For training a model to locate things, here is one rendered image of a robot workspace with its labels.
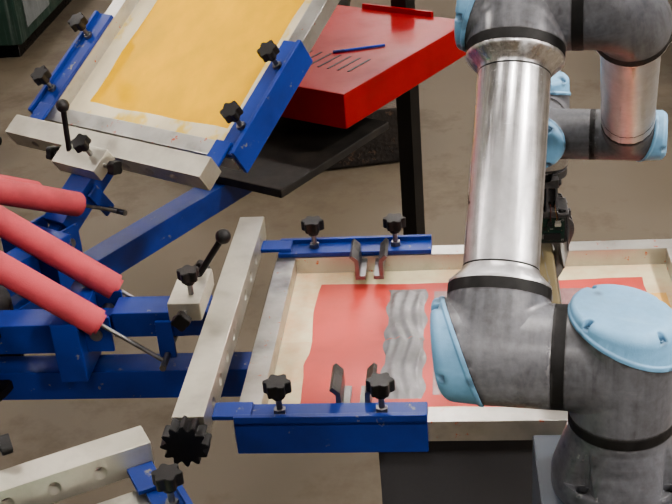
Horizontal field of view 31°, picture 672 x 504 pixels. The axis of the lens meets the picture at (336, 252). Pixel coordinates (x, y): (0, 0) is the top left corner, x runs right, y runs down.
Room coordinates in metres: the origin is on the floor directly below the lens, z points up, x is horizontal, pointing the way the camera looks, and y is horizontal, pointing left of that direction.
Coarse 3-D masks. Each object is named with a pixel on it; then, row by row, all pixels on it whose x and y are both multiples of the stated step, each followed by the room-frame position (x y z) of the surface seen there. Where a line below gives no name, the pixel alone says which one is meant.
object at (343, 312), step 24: (336, 288) 2.00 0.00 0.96; (360, 288) 2.00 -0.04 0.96; (384, 288) 1.99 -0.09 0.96; (408, 288) 1.98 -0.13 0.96; (432, 288) 1.97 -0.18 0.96; (576, 288) 1.93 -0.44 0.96; (336, 312) 1.91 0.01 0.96; (360, 312) 1.91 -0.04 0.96; (384, 312) 1.90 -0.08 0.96; (312, 336) 1.84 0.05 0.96; (336, 336) 1.83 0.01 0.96; (360, 336) 1.82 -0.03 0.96
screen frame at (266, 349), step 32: (416, 256) 2.05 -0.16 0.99; (448, 256) 2.04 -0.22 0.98; (576, 256) 2.01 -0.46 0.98; (608, 256) 2.00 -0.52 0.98; (640, 256) 2.00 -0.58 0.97; (288, 288) 1.96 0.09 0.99; (256, 352) 1.74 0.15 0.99; (256, 384) 1.64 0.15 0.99; (448, 416) 1.51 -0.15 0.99; (480, 416) 1.50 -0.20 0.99; (512, 416) 1.50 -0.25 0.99; (544, 416) 1.49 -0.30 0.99
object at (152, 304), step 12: (120, 300) 1.87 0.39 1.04; (132, 300) 1.87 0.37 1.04; (144, 300) 1.87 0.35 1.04; (156, 300) 1.86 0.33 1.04; (168, 300) 1.86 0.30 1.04; (120, 312) 1.83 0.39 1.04; (132, 312) 1.83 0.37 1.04; (144, 312) 1.82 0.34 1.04; (156, 312) 1.82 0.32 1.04; (120, 324) 1.83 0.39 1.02; (132, 324) 1.83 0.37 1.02; (144, 324) 1.82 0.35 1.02; (192, 324) 1.81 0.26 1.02; (132, 336) 1.83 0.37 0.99
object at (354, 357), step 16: (320, 352) 1.78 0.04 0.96; (336, 352) 1.78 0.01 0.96; (352, 352) 1.77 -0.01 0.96; (368, 352) 1.77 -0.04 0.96; (384, 352) 1.76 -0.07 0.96; (304, 368) 1.73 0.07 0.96; (320, 368) 1.73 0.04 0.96; (352, 368) 1.72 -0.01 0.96; (432, 368) 1.70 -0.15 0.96; (304, 384) 1.69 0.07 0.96; (320, 384) 1.68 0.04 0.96; (352, 384) 1.67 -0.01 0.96; (432, 384) 1.65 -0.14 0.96; (304, 400) 1.64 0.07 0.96; (320, 400) 1.63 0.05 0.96; (352, 400) 1.63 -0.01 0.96; (400, 400) 1.62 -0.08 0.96; (416, 400) 1.61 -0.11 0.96; (432, 400) 1.61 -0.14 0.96; (448, 400) 1.60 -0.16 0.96
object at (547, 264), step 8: (544, 248) 1.75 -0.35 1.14; (552, 248) 1.76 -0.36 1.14; (544, 256) 1.72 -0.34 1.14; (552, 256) 1.72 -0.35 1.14; (544, 264) 1.70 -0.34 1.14; (552, 264) 1.69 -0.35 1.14; (544, 272) 1.67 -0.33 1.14; (552, 272) 1.67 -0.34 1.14; (552, 280) 1.64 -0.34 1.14; (552, 288) 1.62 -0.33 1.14; (552, 296) 1.60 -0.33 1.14
